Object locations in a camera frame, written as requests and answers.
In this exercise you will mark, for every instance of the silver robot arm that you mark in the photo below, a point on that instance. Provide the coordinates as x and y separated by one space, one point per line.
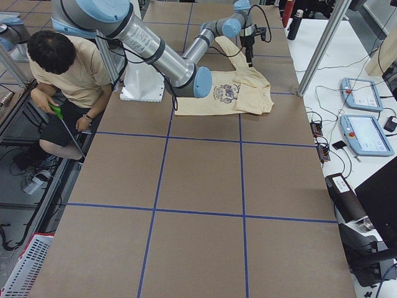
117 20

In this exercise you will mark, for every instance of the cream long sleeve shirt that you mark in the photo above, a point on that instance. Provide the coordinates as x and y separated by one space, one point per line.
243 90

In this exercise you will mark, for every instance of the black water bottle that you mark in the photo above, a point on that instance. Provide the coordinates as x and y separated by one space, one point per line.
295 25

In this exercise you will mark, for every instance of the white plastic basket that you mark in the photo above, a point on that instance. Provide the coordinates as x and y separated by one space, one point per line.
29 264

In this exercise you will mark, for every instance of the aluminium frame post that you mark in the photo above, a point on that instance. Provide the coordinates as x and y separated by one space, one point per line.
333 23

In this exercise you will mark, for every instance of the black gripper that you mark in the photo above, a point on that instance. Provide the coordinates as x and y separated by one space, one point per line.
247 41

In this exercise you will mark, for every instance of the teach pendant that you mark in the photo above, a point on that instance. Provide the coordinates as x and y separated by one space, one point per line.
361 94
365 136

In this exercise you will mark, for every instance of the green handled tool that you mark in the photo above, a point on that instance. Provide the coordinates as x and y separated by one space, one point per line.
58 112

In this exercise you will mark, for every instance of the red bottle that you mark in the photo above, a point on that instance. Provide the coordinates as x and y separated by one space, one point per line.
288 9

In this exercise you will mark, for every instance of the black monitor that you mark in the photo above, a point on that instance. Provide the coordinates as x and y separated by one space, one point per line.
377 195

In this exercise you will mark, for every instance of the upper teach pendant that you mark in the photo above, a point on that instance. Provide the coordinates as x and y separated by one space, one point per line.
361 94

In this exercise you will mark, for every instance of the seated person in beige shirt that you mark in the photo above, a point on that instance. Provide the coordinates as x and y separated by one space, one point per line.
71 74

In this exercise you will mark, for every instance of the lower teach pendant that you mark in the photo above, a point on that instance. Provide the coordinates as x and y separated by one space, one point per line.
365 136

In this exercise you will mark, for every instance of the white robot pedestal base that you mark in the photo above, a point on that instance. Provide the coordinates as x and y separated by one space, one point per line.
142 83

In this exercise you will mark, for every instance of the brown paper table cover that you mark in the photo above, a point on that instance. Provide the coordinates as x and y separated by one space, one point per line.
219 206

